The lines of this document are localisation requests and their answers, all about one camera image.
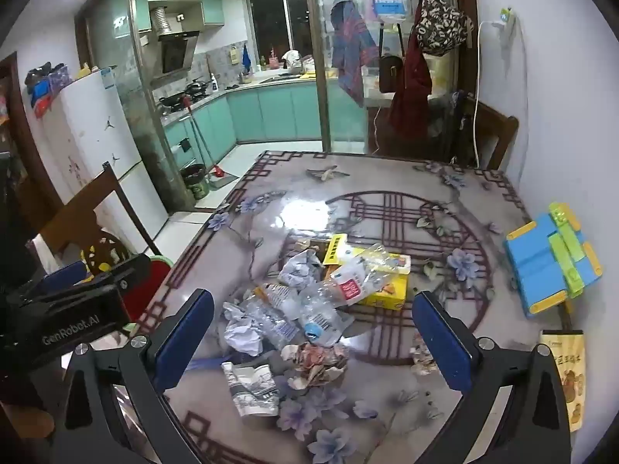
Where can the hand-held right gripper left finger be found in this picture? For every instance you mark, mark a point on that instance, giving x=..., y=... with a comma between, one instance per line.
x=186, y=343

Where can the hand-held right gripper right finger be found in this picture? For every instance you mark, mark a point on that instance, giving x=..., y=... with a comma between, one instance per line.
x=442, y=348

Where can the red bin with green rim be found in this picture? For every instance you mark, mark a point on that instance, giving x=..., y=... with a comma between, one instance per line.
x=142, y=295

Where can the yellow cardboard box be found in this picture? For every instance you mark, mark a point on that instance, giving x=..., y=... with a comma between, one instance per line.
x=387, y=292

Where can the crushed bottle with red label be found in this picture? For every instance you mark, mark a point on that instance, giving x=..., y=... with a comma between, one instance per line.
x=348, y=290

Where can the printed paper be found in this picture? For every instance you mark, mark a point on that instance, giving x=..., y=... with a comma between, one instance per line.
x=317, y=362

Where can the yellow snack packet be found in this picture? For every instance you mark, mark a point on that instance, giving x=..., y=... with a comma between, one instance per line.
x=568, y=372

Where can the small crumpled paper scrap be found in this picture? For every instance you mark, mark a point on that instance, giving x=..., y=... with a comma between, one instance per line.
x=423, y=355

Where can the crumpled white paper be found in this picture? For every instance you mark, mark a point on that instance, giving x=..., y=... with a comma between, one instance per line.
x=300, y=268
x=242, y=331

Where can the crushed printed paper cup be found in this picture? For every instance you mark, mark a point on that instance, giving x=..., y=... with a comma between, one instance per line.
x=251, y=389

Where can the crushed clear plastic bottle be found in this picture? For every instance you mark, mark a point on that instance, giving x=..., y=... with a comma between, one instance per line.
x=271, y=319

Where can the carved wooden chair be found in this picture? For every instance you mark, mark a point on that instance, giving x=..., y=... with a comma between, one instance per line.
x=82, y=208

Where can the crushed bottle with blue cap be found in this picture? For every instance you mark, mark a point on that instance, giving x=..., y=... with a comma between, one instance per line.
x=317, y=324

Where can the dark waste bin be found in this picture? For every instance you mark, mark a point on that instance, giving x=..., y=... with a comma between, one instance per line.
x=193, y=181

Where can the grey dustpan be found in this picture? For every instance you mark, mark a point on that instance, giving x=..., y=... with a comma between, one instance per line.
x=222, y=182

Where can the white fridge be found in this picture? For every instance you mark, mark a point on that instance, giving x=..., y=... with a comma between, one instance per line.
x=92, y=121

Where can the red broom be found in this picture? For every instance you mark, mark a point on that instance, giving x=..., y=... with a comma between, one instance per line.
x=200, y=135

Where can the plain wooden chair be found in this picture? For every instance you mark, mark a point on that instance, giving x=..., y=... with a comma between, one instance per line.
x=498, y=130

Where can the blue and red cloth bundle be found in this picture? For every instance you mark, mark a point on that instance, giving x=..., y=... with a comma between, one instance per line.
x=43, y=89

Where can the black wok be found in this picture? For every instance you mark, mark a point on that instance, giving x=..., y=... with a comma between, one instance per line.
x=171, y=100

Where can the green kitchen base cabinets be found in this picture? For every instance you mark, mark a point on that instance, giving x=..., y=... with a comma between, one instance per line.
x=275, y=111

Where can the red garment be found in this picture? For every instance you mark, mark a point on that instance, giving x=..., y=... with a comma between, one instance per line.
x=411, y=92

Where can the brown handbag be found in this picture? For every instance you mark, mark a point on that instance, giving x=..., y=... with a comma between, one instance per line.
x=390, y=72

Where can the range hood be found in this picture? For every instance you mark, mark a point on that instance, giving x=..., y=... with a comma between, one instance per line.
x=174, y=53

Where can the plaid apron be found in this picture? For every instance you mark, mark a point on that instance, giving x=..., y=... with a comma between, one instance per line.
x=350, y=43

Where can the letter patterned bag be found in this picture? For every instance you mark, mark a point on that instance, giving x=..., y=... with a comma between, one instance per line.
x=437, y=24

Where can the kitchen window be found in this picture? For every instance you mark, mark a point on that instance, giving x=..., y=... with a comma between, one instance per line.
x=278, y=14

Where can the white wall charger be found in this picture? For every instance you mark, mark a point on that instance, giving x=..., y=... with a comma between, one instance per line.
x=506, y=29

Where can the green wall cabinets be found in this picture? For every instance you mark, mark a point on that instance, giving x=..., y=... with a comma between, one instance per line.
x=213, y=7

